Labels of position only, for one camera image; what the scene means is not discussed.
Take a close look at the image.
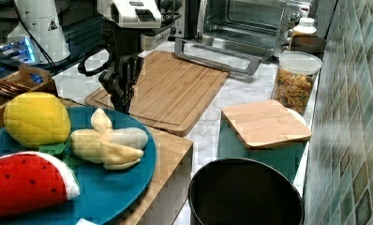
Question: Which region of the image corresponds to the yellow plush lemon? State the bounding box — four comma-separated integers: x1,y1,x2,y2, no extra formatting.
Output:
3,92,70,150

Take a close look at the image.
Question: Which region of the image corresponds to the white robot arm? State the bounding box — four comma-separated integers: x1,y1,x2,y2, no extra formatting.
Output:
97,0,174,113

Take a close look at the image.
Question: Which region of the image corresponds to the white lidded bottle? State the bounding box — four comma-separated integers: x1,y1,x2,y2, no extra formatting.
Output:
289,17,317,51

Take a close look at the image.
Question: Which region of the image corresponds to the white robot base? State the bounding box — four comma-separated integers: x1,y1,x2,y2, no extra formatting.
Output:
7,0,70,65

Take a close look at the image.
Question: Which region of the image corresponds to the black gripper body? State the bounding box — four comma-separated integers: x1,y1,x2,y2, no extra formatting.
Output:
101,20,143,82

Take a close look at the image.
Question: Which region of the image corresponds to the plush peeled banana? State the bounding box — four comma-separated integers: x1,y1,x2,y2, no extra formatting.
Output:
70,109,148,170

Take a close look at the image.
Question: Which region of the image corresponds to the teal canister with wooden lid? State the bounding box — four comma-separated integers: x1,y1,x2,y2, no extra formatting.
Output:
217,99,311,181

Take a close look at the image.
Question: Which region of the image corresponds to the black round pot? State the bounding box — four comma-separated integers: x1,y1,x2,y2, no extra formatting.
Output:
188,158,305,225

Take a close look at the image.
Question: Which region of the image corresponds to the toaster oven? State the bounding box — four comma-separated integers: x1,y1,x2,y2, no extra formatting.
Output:
174,0,316,75

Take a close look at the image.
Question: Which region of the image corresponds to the wooden tray with handle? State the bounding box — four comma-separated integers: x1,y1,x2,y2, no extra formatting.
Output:
0,65,57,106

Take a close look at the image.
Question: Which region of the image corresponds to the blue plate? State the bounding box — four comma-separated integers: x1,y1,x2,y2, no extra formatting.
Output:
0,107,157,225

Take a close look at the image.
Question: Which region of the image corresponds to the black cable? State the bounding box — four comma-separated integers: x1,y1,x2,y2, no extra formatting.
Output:
77,50,112,77

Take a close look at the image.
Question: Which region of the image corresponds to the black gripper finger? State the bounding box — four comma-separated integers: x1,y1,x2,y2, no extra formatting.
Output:
98,71,126,113
122,56,144,113

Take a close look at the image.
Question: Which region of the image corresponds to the glass jar with cereal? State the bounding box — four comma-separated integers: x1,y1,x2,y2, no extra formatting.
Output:
272,52,322,114

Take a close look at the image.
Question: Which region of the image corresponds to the bamboo cutting board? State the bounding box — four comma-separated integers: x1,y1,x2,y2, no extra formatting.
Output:
84,51,231,138

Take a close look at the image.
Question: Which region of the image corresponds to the plush watermelon slice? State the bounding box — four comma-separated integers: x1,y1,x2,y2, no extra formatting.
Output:
0,151,80,218

